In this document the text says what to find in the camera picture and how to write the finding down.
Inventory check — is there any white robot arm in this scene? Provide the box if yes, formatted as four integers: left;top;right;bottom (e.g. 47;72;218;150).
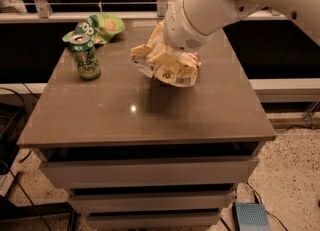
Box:
163;0;320;51

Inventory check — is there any black floor cable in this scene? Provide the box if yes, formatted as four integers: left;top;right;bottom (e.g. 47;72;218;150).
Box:
244;181;289;231

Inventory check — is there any green chip bag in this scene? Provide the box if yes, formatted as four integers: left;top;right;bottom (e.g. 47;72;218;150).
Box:
62;13;126;45

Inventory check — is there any brown chip bag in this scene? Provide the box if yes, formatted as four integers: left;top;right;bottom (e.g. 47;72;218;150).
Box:
130;22;201;87

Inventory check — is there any green soda can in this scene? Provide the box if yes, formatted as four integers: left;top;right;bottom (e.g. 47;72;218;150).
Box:
69;34;101;81

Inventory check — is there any grey drawer cabinet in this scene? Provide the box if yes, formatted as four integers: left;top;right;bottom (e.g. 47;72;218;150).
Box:
18;20;275;230

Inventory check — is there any blue box on floor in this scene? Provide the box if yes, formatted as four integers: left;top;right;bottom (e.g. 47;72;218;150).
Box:
233;202;271;231

